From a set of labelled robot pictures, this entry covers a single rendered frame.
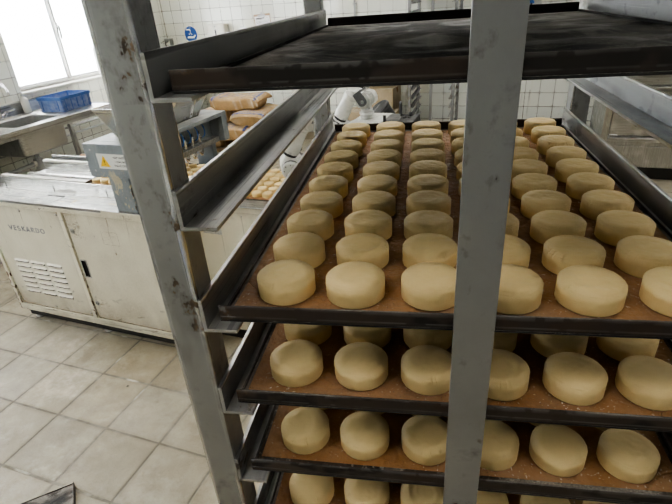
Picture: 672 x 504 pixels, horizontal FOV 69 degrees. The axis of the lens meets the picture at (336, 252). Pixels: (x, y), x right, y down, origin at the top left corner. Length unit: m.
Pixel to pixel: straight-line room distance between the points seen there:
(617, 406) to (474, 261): 0.20
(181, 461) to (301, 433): 1.86
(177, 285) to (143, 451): 2.10
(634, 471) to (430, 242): 0.27
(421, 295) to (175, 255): 0.19
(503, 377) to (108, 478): 2.12
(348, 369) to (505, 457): 0.17
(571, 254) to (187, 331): 0.33
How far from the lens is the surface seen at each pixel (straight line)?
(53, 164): 3.64
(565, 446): 0.54
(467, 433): 0.45
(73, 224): 2.93
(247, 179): 0.45
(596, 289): 0.42
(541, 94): 6.14
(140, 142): 0.36
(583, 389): 0.47
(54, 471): 2.58
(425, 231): 0.49
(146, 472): 2.39
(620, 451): 0.55
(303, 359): 0.47
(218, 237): 2.57
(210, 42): 0.44
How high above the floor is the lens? 1.72
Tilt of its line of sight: 28 degrees down
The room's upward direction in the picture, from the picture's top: 4 degrees counter-clockwise
